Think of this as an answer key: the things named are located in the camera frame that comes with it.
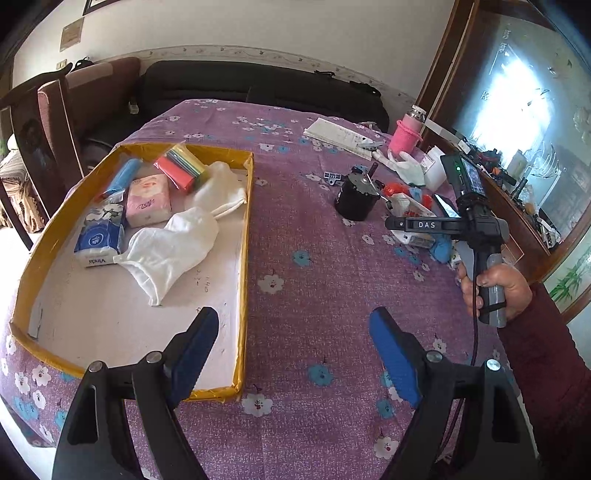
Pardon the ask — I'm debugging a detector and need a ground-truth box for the black electric motor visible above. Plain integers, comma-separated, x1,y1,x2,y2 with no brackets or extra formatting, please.
334,162,385,221

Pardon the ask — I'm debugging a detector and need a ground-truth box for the pink thermos bottle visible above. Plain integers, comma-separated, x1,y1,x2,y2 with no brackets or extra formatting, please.
389,105,427,156

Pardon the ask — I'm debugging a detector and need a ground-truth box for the red plastic item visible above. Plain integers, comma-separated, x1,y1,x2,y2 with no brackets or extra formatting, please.
383,182,433,209

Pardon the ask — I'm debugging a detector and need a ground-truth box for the purple floral tablecloth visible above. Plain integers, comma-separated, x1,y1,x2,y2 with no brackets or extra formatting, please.
1,100,507,479

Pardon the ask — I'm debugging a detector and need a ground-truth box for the framed wall picture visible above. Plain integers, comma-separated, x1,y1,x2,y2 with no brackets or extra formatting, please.
82,0,119,16

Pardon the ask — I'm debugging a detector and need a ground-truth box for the maroon sleeve forearm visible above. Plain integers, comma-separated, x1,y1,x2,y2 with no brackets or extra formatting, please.
499,284,590,479

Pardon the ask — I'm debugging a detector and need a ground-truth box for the pink tissue pack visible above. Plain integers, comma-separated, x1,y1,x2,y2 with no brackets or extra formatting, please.
125,174,172,228

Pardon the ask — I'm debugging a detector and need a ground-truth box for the white notebook paper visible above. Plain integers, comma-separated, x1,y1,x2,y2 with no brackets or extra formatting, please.
304,118,373,160

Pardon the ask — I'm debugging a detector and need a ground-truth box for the red blue cloth pack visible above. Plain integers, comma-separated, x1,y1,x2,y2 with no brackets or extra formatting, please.
100,158,143,199

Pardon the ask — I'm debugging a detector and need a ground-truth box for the white red plastic bag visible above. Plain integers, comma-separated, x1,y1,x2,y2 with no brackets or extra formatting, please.
387,193,435,249

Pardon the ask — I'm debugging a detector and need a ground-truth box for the dark wooden chair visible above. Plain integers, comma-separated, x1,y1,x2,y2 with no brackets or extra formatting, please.
0,62,75,250

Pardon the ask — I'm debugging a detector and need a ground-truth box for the maroon armchair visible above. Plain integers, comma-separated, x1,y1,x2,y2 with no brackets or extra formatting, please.
37,57,142,174

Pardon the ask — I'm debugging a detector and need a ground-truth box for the grey comb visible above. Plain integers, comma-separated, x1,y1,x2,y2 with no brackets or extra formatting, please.
356,141,385,152

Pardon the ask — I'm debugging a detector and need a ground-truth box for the blue floral tissue pack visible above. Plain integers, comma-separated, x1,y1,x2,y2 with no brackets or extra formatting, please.
74,202,124,268

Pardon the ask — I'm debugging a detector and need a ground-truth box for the person right hand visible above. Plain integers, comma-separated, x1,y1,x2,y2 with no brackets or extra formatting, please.
457,263,533,321

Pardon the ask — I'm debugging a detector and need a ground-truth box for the yellow cardboard tray box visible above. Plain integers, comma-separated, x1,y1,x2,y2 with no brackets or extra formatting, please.
9,142,254,400

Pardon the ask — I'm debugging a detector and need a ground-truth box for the white work glove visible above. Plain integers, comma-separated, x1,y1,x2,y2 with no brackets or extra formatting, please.
373,150,426,187

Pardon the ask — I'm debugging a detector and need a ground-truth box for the white towel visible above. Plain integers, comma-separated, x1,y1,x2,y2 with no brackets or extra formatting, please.
184,161,247,220
114,207,219,307

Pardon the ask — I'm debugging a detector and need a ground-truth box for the blue knitted glove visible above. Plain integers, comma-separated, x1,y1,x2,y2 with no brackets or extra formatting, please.
430,234,453,264

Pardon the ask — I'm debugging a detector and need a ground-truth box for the black sofa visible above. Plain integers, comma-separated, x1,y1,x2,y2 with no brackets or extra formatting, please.
83,60,390,147

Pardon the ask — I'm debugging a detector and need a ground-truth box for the multicolour sponge cloth pack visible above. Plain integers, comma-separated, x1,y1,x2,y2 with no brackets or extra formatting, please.
154,143,206,193

